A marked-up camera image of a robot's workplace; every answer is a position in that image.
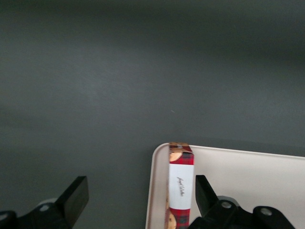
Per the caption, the beige plastic tray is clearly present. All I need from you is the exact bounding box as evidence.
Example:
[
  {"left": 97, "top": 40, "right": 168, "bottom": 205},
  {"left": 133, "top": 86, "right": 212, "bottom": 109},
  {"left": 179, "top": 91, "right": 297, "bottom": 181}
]
[{"left": 144, "top": 142, "right": 305, "bottom": 229}]

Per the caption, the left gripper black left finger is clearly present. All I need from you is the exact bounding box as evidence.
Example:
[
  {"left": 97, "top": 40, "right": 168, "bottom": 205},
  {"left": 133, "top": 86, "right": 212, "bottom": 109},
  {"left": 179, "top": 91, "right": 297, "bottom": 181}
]
[{"left": 0, "top": 176, "right": 90, "bottom": 229}]

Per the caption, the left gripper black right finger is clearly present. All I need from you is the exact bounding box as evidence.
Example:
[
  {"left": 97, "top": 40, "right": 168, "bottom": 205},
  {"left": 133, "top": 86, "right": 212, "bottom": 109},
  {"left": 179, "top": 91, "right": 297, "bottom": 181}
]
[{"left": 187, "top": 175, "right": 296, "bottom": 229}]

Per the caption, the red cookie box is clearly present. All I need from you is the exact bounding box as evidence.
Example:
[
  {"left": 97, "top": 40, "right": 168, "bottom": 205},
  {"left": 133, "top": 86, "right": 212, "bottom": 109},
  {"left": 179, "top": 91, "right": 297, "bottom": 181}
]
[{"left": 163, "top": 141, "right": 196, "bottom": 229}]

